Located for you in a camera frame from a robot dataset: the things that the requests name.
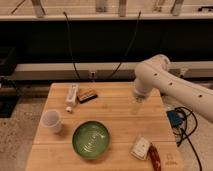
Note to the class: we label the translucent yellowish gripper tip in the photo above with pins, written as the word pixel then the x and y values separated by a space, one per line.
pixel 136 104

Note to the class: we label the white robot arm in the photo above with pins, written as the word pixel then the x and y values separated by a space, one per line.
pixel 153 73

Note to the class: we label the blue electronic box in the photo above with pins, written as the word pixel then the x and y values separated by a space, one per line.
pixel 174 118

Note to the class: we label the white square packet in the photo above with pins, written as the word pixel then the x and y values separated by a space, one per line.
pixel 140 148

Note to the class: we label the brown black block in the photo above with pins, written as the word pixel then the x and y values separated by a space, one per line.
pixel 86 96

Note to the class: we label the dark red brown tool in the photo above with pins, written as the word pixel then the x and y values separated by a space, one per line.
pixel 155 159

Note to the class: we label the green ridged bowl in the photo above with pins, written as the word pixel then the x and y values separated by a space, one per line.
pixel 91 140

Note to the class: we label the small white cube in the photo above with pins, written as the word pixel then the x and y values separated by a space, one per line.
pixel 69 109

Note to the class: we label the white plastic cup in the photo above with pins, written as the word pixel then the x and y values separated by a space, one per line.
pixel 51 120

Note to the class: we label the wall power outlet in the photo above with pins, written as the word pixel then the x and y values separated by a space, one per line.
pixel 92 75

